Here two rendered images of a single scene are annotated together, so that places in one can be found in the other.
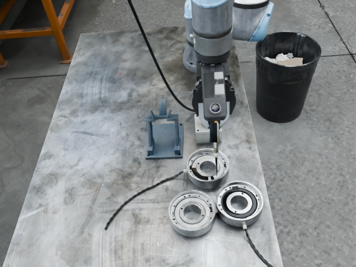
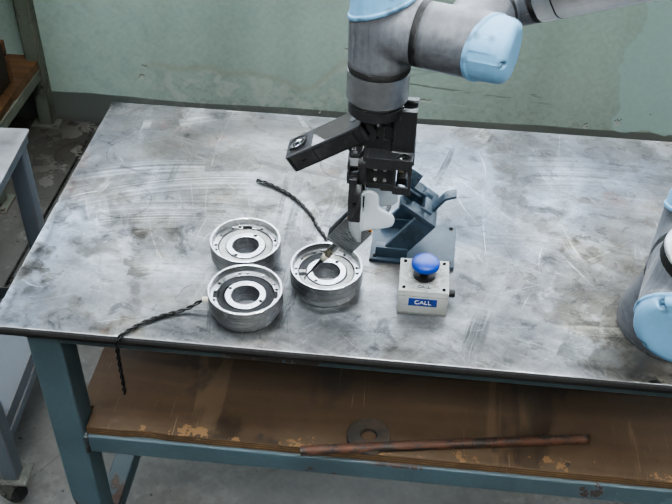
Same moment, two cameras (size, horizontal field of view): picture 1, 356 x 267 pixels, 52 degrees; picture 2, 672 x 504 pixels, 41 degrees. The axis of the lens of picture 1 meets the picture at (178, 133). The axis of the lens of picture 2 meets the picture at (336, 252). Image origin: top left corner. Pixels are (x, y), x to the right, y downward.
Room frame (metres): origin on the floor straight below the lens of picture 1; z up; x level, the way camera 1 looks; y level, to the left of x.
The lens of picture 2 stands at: (0.58, -1.05, 1.70)
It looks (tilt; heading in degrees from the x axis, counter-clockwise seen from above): 40 degrees down; 90
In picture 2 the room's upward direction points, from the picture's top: 2 degrees clockwise
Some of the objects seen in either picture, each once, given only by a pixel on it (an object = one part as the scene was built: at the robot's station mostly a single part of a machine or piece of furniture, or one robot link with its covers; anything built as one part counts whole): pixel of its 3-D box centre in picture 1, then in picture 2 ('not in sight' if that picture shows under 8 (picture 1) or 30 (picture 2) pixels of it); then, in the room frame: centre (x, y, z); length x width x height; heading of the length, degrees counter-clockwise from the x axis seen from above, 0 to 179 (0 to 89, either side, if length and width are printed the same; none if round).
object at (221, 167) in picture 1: (207, 169); (326, 275); (0.56, -0.06, 0.82); 0.08 x 0.08 x 0.02
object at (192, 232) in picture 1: (192, 214); (245, 249); (0.44, -0.01, 0.82); 0.10 x 0.10 x 0.04
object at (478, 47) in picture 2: not in sight; (470, 36); (0.72, -0.11, 1.23); 0.11 x 0.11 x 0.08; 68
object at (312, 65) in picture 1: (283, 79); not in sight; (1.62, -0.63, 0.21); 0.34 x 0.34 x 0.43
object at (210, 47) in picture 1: (211, 38); (378, 83); (0.62, -0.09, 1.15); 0.08 x 0.08 x 0.05
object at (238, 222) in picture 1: (239, 204); (245, 299); (0.45, -0.12, 0.82); 0.10 x 0.10 x 0.04
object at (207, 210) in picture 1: (192, 214); (245, 249); (0.44, -0.01, 0.82); 0.08 x 0.08 x 0.02
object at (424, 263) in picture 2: not in sight; (424, 272); (0.70, -0.08, 0.85); 0.04 x 0.04 x 0.05
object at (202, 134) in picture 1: (207, 126); (427, 286); (0.71, -0.08, 0.82); 0.08 x 0.07 x 0.05; 176
